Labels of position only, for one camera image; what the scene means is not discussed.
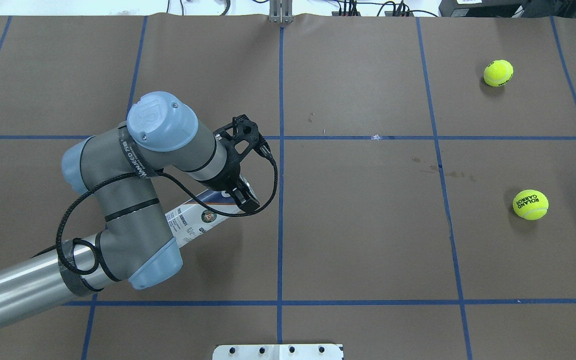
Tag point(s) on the yellow tennis ball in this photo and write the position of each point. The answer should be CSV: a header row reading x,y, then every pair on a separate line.
x,y
530,204
498,73

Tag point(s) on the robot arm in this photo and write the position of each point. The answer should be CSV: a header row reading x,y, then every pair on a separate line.
x,y
116,230

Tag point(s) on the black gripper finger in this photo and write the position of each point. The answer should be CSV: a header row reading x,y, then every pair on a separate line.
x,y
245,199

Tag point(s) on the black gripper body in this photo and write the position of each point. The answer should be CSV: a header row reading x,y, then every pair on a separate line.
x,y
231,176

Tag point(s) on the white blue tennis ball can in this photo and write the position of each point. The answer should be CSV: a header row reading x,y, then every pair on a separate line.
x,y
190,220

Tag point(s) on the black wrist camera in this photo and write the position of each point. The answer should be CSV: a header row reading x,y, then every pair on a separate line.
x,y
240,137

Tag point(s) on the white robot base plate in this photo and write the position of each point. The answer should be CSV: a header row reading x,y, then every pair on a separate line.
x,y
296,351

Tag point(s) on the aluminium frame post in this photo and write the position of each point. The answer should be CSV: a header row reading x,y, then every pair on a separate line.
x,y
281,11

